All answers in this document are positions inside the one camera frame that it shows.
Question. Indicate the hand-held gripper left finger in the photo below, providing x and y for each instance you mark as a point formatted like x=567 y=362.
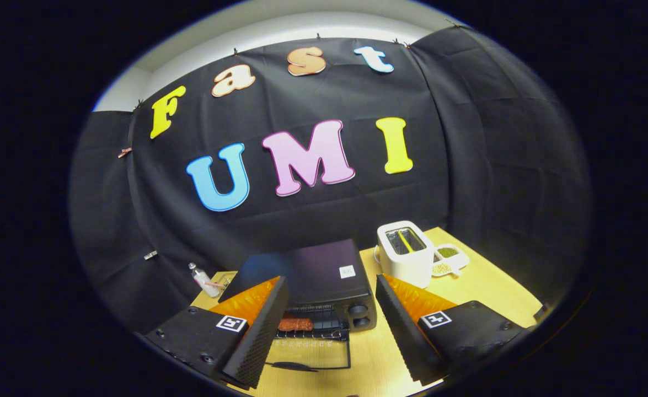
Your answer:
x=266 y=331

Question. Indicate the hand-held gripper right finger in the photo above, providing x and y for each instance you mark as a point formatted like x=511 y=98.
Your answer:
x=401 y=328

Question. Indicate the brown meat slice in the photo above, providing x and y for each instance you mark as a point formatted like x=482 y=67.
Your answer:
x=296 y=324

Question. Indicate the black toaster oven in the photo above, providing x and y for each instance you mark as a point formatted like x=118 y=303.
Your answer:
x=312 y=270

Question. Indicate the white toaster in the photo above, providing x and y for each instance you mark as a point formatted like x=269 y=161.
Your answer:
x=406 y=267

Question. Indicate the clear plastic bottle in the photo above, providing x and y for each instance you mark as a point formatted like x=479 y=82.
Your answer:
x=205 y=282

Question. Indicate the white divided bean dish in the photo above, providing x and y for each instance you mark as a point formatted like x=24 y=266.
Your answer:
x=449 y=252

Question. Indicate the silver clip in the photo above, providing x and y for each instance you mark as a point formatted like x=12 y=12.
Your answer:
x=150 y=255

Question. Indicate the black backdrop cloth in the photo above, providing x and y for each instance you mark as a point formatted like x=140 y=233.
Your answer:
x=467 y=138

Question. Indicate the pink clip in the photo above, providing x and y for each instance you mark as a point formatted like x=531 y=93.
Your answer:
x=124 y=153

